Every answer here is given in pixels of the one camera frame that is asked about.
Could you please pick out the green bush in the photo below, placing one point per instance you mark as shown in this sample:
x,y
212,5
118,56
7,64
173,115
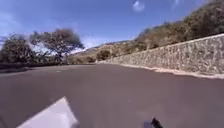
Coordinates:
x,y
103,54

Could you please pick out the grey asphalt road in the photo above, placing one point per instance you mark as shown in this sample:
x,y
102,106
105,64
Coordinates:
x,y
113,93

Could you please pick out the broad crowned tree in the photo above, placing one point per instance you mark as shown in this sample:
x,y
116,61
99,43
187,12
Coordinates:
x,y
60,41

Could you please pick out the pale roadside gutter strip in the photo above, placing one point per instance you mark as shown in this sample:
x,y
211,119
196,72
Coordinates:
x,y
173,71

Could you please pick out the scrub covered hillside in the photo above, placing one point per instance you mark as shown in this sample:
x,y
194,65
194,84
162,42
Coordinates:
x,y
173,30

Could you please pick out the robot's own part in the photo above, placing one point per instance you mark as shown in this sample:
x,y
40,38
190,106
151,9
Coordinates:
x,y
156,123

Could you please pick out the low dark roadside barrier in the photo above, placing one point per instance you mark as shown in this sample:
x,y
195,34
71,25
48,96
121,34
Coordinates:
x,y
20,66

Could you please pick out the dark bushy tree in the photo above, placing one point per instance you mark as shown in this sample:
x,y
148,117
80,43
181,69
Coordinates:
x,y
15,50

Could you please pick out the grey stone retaining wall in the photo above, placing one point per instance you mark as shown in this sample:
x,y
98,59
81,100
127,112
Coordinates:
x,y
186,56

